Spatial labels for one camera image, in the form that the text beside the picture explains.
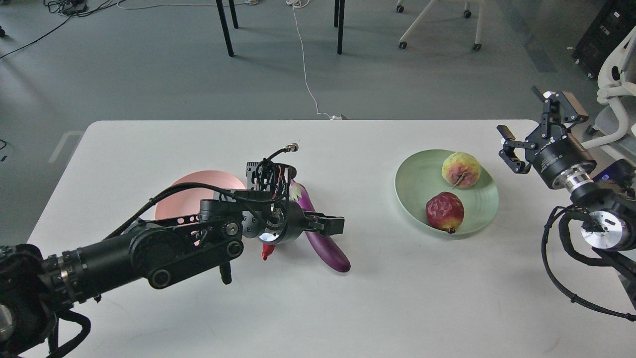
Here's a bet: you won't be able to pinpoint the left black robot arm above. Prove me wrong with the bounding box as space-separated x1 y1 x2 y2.
1 143 345 358

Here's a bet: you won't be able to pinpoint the white rolling chair base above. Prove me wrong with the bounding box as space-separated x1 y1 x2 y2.
398 0 487 52

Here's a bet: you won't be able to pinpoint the black table legs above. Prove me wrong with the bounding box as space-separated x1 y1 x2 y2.
214 0 239 57
333 0 346 55

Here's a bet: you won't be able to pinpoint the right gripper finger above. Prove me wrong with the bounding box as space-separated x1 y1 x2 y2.
497 125 538 174
532 86 590 131

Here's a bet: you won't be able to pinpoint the yellow-green pink fruit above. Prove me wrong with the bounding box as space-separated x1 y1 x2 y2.
441 152 481 188

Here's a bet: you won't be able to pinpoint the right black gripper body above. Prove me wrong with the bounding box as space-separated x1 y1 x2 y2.
526 124 597 189

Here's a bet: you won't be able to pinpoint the red chili pepper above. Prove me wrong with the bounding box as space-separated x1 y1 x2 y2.
261 243 275 261

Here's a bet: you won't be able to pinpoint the black table legs left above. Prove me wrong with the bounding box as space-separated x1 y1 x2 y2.
214 0 239 57

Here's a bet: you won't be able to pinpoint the white floor cable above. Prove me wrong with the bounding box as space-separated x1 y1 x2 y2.
286 0 342 121

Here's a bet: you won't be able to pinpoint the black table legs right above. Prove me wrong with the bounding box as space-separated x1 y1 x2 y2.
333 0 346 55

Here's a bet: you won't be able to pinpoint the white office chair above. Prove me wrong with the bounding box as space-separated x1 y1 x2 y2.
582 27 636 149

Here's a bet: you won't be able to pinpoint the purple eggplant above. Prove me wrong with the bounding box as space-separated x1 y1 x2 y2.
290 180 351 273

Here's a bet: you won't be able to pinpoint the light green plate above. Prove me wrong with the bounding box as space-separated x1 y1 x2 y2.
395 149 499 237

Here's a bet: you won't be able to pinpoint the black equipment cabinet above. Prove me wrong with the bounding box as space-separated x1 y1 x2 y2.
572 0 636 79

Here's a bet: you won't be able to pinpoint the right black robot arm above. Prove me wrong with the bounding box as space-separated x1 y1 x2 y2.
497 86 635 322

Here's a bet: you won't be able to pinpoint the pink plate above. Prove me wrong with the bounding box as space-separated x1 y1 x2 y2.
155 170 246 220

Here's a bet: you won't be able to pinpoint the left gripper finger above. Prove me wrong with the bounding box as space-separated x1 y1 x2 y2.
303 211 345 236

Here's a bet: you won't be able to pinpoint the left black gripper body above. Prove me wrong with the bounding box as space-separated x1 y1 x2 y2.
257 201 309 245

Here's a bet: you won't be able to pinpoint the dark red pomegranate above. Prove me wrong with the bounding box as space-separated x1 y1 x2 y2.
425 192 464 234

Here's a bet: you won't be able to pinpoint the black floor cables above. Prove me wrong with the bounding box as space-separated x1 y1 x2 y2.
0 0 120 59

